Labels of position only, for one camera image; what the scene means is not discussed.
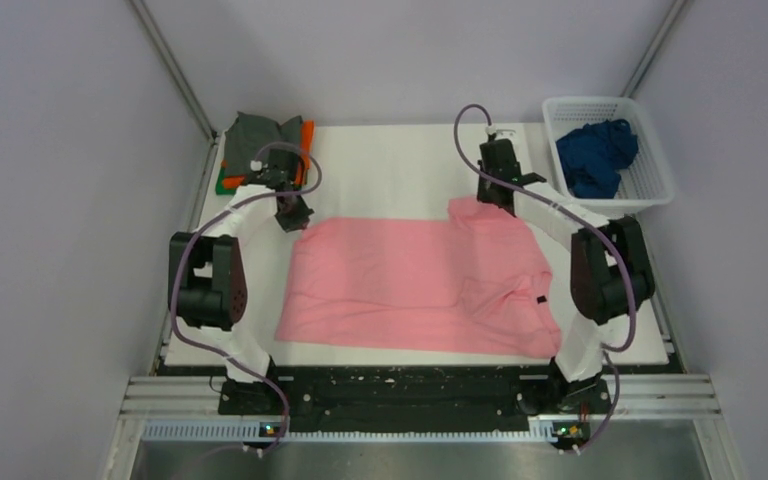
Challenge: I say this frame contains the white slotted cable duct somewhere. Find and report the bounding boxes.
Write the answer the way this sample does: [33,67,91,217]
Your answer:
[142,419,584,445]

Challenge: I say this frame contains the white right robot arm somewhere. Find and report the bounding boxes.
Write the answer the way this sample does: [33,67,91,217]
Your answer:
[477,135,655,415]

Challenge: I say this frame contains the orange folded t shirt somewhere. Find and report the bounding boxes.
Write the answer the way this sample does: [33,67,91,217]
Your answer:
[220,119,315,187]

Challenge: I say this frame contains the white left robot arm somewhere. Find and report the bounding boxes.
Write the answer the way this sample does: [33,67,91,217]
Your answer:
[168,184,319,417]

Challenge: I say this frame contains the grey folded t shirt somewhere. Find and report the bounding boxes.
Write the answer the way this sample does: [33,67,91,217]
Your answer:
[224,112,304,176]

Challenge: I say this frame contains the pink t shirt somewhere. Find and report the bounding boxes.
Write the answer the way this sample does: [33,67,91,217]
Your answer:
[275,197,562,359]

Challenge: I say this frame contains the green folded t shirt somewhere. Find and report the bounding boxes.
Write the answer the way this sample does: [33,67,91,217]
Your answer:
[215,164,241,196]

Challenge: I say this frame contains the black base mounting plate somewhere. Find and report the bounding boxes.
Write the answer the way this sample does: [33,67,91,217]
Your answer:
[218,364,610,433]

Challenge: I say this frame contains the white plastic basket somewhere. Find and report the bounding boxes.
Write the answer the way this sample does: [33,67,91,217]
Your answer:
[542,96,674,218]

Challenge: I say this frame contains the blue crumpled t shirt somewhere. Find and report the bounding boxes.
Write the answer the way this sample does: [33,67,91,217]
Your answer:
[555,119,639,200]

